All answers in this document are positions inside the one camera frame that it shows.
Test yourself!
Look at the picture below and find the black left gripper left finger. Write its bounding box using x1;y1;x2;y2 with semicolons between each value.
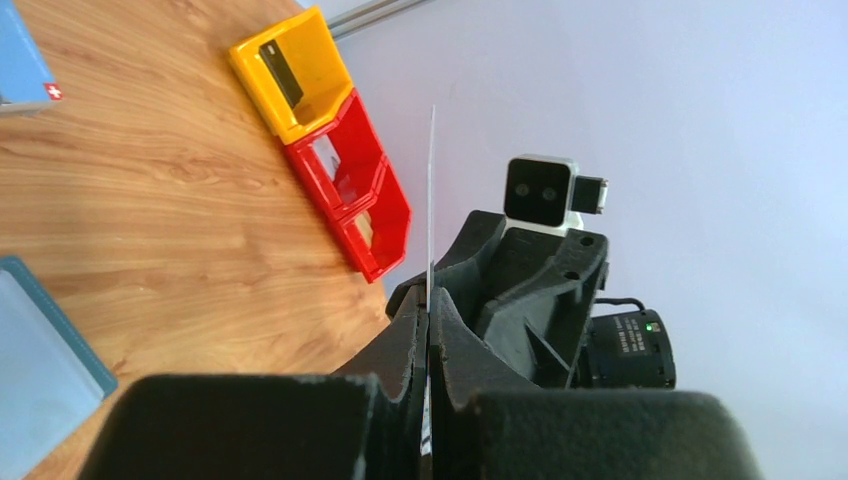
80;285;428;479

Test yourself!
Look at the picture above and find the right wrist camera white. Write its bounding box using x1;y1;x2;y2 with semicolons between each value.
503;154;609;236

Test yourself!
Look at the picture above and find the white credit card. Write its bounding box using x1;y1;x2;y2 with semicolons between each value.
420;104;437;459

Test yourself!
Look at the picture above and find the aluminium rail frame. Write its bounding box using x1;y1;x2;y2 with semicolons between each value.
327;0;427;40

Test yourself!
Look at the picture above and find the red plastic bin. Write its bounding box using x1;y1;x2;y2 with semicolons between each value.
281;90;387;220
329;159;412;283

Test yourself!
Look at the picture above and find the black card in yellow bin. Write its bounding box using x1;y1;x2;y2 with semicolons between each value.
259;40;304;109

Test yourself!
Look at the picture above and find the blue leather card holder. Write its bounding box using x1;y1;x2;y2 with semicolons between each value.
1;256;118;479

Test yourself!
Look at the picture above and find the middle red plastic bin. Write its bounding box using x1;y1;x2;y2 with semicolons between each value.
281;90;387;220

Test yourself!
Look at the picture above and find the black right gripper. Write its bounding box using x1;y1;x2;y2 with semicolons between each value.
386;210;609;390

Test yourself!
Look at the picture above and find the yellow plastic bin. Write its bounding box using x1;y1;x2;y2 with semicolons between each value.
228;6;353;145

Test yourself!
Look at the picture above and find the near red plastic bin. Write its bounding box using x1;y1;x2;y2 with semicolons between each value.
329;159;412;283

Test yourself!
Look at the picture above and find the blue rectangular box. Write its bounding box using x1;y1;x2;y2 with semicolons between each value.
1;0;64;117

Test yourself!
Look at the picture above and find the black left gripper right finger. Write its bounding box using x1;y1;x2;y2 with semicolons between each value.
430;289;762;479

